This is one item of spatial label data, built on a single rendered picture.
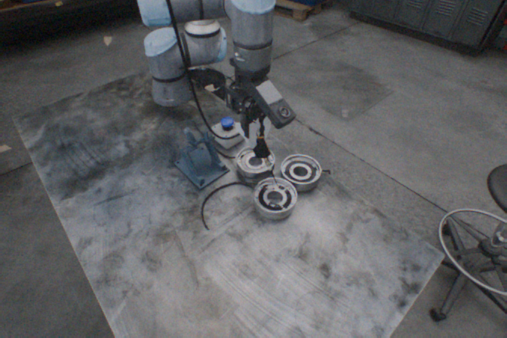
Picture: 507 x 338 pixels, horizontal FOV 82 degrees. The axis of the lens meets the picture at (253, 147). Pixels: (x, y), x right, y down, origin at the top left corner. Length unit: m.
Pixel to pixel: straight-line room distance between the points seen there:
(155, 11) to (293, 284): 0.58
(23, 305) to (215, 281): 1.26
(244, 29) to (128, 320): 0.57
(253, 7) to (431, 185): 1.79
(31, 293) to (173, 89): 1.19
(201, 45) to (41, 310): 1.34
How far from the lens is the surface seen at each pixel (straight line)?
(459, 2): 3.86
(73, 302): 1.69
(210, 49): 1.04
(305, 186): 0.76
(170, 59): 1.03
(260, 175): 0.77
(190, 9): 0.60
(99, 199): 0.85
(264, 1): 0.53
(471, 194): 2.21
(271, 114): 0.57
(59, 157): 1.03
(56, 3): 3.92
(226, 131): 0.88
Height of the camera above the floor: 1.40
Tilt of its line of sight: 43 degrees down
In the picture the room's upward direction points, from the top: straight up
